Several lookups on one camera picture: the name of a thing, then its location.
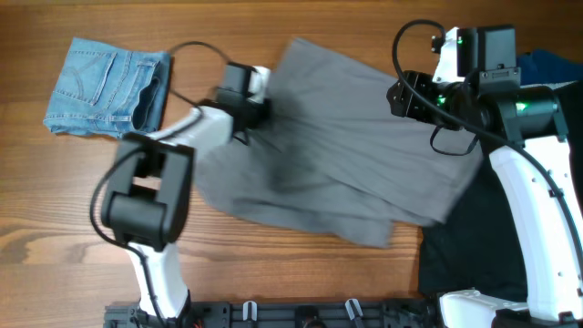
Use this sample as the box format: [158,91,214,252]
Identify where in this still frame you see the folded blue denim jeans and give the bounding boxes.
[44,37,171,138]

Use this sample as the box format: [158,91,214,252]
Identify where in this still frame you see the dark navy blue garment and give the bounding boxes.
[517,49,582,86]

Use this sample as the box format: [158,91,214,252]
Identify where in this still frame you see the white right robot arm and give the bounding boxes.
[386,25,582,327]

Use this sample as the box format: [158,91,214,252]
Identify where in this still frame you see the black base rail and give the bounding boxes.
[103,298,441,328]

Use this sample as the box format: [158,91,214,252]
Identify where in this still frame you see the black garment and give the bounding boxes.
[417,81,583,302]

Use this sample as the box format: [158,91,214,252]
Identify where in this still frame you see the grey shorts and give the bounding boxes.
[195,38,482,248]

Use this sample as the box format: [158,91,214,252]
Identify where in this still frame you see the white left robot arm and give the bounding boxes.
[92,87,270,327]

